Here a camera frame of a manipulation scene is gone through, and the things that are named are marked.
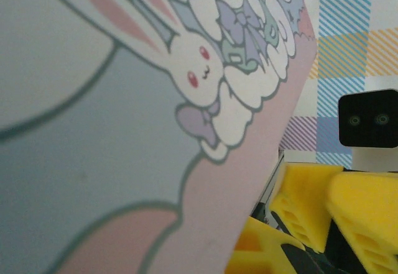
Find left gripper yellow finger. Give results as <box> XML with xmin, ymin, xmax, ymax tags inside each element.
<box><xmin>224</xmin><ymin>217</ymin><xmax>315</xmax><ymax>274</ymax></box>

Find grey-blue cartoon pouch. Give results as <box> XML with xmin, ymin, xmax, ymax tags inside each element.
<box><xmin>0</xmin><ymin>0</ymin><xmax>318</xmax><ymax>274</ymax></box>

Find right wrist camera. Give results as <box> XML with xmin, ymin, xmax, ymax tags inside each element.
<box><xmin>338</xmin><ymin>88</ymin><xmax>398</xmax><ymax>173</ymax></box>

